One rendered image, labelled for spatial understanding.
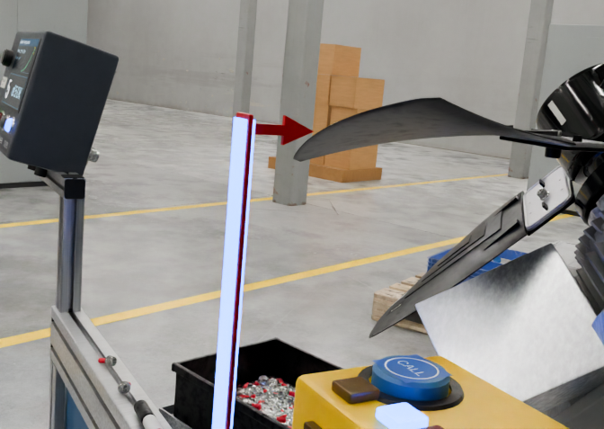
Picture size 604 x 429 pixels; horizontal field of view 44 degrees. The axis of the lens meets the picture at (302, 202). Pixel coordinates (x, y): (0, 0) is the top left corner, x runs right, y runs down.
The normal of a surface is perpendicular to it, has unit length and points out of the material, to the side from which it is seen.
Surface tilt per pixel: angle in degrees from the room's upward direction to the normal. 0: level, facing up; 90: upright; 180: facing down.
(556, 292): 55
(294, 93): 90
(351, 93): 90
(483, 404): 0
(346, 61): 90
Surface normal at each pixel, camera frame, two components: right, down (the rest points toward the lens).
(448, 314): -0.30, -0.46
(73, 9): 0.75, 0.18
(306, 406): -0.87, 0.01
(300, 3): -0.65, 0.07
